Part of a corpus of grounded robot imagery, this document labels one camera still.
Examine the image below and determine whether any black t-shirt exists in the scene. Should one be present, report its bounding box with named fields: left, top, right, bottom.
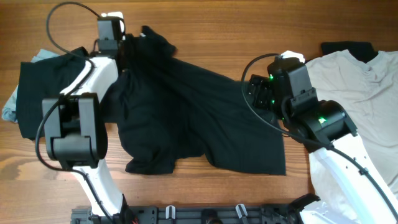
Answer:
left=101, top=26, right=286, bottom=175

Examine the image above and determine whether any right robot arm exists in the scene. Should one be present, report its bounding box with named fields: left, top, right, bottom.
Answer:
left=241, top=54, right=397, bottom=223

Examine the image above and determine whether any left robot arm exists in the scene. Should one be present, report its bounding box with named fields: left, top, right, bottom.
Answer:
left=38, top=12, right=132, bottom=223

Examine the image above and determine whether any beige t-shirt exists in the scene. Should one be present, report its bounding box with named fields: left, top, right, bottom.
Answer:
left=307, top=50, right=397, bottom=195

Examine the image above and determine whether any black garment under pile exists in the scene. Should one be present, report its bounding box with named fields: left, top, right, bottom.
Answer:
left=320, top=41, right=378, bottom=63

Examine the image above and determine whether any folded black garment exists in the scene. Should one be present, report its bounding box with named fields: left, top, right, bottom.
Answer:
left=16, top=47, right=88, bottom=140

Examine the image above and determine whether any folded light blue garment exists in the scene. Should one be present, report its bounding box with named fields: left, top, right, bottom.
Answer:
left=2, top=49, right=59, bottom=123

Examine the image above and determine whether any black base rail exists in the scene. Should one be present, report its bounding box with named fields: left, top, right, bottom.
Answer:
left=70, top=204, right=303, bottom=224

